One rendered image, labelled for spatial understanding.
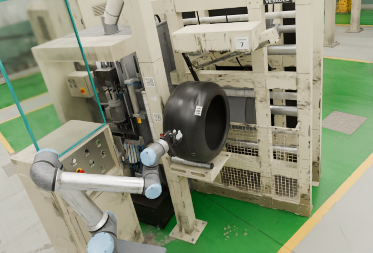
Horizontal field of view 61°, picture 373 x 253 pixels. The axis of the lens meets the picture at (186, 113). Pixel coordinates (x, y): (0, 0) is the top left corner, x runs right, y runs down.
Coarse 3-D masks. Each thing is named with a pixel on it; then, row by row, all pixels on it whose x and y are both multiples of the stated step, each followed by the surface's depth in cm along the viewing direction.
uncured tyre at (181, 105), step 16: (176, 96) 213; (192, 96) 208; (208, 96) 210; (224, 96) 231; (176, 112) 208; (192, 112) 203; (208, 112) 257; (224, 112) 249; (176, 128) 208; (192, 128) 202; (208, 128) 257; (224, 128) 242; (192, 144) 206; (208, 144) 249; (224, 144) 240; (208, 160) 224
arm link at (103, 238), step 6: (96, 234) 185; (102, 234) 185; (108, 234) 184; (114, 234) 192; (90, 240) 183; (96, 240) 182; (102, 240) 181; (108, 240) 180; (114, 240) 188; (90, 246) 179; (96, 246) 179; (102, 246) 178; (108, 246) 178; (114, 246) 182; (90, 252) 176; (96, 252) 176; (102, 252) 175; (108, 252) 177; (114, 252) 181
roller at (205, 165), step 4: (176, 156) 241; (172, 160) 241; (176, 160) 239; (180, 160) 237; (184, 160) 236; (188, 160) 234; (192, 160) 233; (188, 164) 235; (192, 164) 232; (196, 164) 230; (200, 164) 229; (204, 164) 227; (208, 164) 226; (212, 164) 226; (208, 168) 226; (212, 168) 226
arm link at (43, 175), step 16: (32, 176) 155; (48, 176) 153; (64, 176) 157; (80, 176) 160; (96, 176) 162; (112, 176) 166; (144, 176) 177; (128, 192) 167; (144, 192) 169; (160, 192) 170
